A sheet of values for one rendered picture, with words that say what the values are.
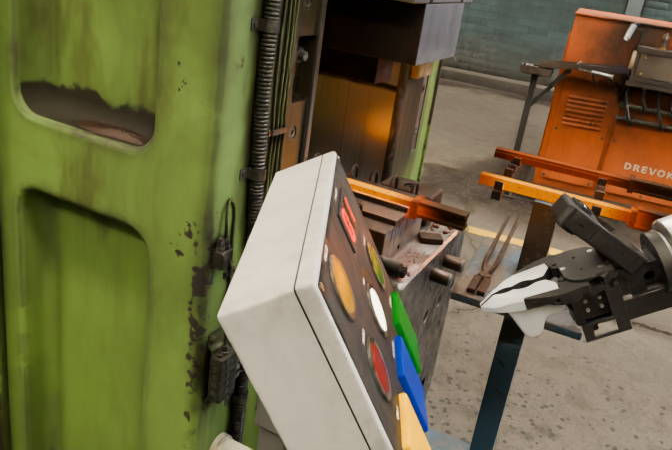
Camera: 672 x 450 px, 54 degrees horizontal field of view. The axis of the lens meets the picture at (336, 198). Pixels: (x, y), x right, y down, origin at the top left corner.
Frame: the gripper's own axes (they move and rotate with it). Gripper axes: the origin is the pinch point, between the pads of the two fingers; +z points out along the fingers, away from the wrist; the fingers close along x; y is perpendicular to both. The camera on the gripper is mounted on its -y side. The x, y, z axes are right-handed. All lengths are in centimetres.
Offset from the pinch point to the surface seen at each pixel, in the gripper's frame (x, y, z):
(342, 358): -27.1, -15.2, 11.4
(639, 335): 191, 155, -55
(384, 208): 44.7, 1.6, 12.6
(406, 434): -22.4, -3.1, 10.5
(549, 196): 68, 21, -19
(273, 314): -27.1, -20.5, 14.7
